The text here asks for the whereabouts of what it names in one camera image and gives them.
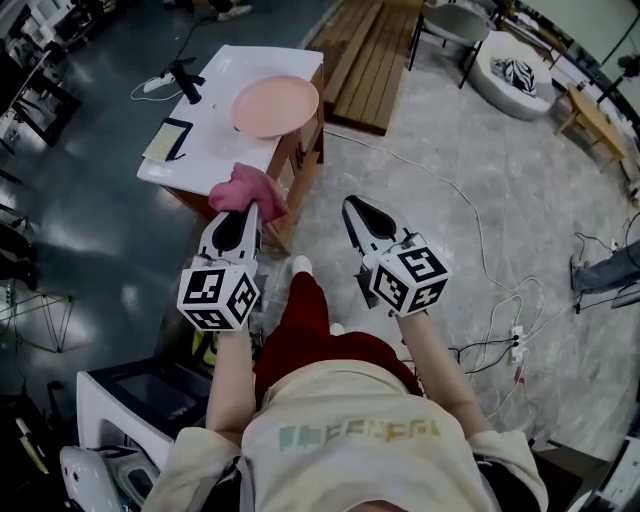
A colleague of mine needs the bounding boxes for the person's cream shirt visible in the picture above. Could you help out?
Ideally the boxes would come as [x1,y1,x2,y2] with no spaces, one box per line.
[142,357,549,512]

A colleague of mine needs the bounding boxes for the person's red trousers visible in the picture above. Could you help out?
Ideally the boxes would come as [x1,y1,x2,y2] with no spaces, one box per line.
[252,269,424,416]

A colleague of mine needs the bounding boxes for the person's left forearm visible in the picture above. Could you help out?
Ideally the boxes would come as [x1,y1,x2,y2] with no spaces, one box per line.
[203,327,257,441]

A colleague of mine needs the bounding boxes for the white floor cable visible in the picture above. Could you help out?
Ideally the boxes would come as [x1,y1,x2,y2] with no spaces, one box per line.
[323,127,546,351]

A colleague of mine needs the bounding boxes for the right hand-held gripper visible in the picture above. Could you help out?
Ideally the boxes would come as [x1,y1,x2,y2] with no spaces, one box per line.
[341,195,450,319]

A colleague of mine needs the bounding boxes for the low wooden coffee table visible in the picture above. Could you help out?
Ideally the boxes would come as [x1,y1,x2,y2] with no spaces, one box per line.
[553,83,632,174]

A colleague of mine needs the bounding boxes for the person's right forearm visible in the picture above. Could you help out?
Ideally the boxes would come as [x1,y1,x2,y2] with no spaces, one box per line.
[397,310,490,442]

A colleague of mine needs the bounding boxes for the wooden slatted platform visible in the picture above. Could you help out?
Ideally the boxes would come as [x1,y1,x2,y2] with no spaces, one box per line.
[303,0,426,137]

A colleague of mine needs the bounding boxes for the white steam iron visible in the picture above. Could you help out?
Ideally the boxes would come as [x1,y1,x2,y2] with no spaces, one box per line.
[58,443,157,512]

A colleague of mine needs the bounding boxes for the zebra striped cushion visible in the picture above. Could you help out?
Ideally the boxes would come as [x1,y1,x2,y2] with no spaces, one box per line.
[491,57,539,97]

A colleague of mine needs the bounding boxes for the black faucet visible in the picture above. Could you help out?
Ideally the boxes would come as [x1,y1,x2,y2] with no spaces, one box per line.
[171,66,206,106]

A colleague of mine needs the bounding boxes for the big pink plate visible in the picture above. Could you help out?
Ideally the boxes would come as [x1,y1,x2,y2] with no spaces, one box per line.
[229,75,320,141]

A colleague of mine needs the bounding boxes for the white appliance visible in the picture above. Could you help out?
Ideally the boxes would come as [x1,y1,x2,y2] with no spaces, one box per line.
[74,355,217,454]

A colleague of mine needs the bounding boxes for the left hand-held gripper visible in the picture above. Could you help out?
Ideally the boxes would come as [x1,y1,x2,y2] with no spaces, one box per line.
[176,200,267,333]

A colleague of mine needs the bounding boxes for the wooden sink cabinet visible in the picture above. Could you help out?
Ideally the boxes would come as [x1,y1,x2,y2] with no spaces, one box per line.
[164,64,326,257]

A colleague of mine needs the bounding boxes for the yellow green bag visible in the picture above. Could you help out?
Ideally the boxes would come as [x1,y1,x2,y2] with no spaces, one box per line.
[192,327,220,370]

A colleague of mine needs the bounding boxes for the grey chair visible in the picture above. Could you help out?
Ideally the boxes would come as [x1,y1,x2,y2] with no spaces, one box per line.
[408,0,494,91]

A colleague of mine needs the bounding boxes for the pink cloth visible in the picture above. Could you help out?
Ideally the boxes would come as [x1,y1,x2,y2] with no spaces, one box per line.
[207,162,290,225]

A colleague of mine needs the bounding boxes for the kitchen knife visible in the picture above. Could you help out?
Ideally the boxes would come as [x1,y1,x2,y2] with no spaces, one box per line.
[13,416,50,476]

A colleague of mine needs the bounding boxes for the white sink countertop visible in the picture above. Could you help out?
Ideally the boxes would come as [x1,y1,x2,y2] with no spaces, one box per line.
[136,43,326,197]

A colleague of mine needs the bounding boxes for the black chair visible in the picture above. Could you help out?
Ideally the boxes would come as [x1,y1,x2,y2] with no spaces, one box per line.
[0,49,82,147]

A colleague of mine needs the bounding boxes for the white beanbag seat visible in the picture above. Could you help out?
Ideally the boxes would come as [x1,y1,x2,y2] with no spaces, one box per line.
[468,29,554,121]

